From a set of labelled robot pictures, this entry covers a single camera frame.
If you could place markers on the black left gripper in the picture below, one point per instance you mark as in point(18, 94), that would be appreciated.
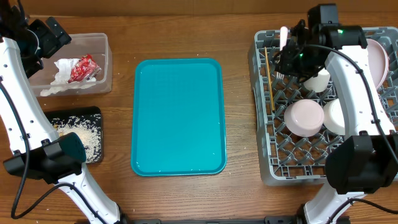
point(52, 43)

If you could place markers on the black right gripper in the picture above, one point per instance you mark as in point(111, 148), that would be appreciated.
point(286, 67)

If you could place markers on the white paper cup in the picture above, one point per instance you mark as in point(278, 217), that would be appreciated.
point(318, 83)

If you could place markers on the white plastic fork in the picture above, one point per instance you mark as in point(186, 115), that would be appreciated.
point(282, 43)

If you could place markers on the white napkin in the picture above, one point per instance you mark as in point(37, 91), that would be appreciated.
point(60, 83)

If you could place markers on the wooden chopstick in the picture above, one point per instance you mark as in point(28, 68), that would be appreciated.
point(269, 79)

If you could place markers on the red snack wrapper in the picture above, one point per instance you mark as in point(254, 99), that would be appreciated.
point(85, 69)

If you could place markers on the pink bowl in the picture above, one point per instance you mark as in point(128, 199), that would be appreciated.
point(304, 118)

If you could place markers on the white bowl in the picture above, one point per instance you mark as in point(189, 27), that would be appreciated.
point(333, 117)

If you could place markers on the pink round plate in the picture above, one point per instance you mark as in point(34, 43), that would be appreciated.
point(378, 62)

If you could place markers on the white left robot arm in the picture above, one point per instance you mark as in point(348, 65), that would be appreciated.
point(38, 151)

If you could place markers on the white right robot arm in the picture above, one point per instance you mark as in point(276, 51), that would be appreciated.
point(367, 159)

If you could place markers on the black food waste tray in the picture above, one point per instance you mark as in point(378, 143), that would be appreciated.
point(75, 111)

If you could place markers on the grey dishwasher rack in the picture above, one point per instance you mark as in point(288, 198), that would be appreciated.
point(285, 158)

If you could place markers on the clear plastic bin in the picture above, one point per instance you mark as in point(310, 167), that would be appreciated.
point(95, 44)

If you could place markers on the pile of peanuts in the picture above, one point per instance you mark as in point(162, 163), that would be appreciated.
point(57, 128)

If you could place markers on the pile of white rice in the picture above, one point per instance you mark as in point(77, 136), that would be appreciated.
point(89, 130)

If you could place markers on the teal serving tray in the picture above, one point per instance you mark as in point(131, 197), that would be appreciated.
point(178, 123)

